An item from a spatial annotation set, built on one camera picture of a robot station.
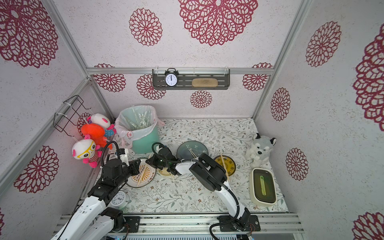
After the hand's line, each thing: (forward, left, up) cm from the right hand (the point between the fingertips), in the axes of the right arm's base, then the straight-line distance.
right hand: (143, 160), depth 89 cm
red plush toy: (+11, +27, +12) cm, 32 cm away
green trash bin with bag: (+21, +7, +7) cm, 23 cm away
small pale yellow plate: (-4, -12, -6) cm, 14 cm away
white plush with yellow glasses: (-1, +27, +12) cm, 30 cm away
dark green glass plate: (+15, -32, -8) cm, 37 cm away
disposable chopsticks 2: (+10, -29, -7) cm, 32 cm away
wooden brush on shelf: (+38, -36, +28) cm, 59 cm away
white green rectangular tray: (-13, -68, -5) cm, 69 cm away
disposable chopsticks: (-8, +2, -7) cm, 10 cm away
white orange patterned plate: (-5, -2, -7) cm, 9 cm away
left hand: (-4, -2, +6) cm, 7 cm away
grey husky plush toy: (+3, -67, +5) cm, 67 cm away
